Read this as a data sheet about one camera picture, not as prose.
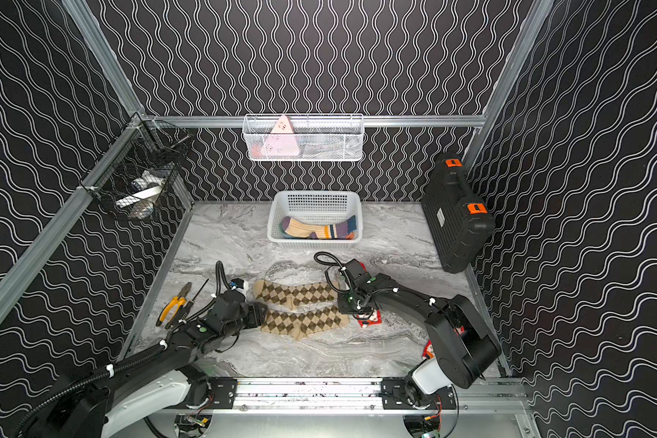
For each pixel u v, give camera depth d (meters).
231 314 0.67
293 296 0.93
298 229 1.07
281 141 0.90
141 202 0.73
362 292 0.65
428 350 0.81
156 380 0.57
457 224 0.86
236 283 0.78
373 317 0.88
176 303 0.90
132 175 0.92
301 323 0.88
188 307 0.90
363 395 0.76
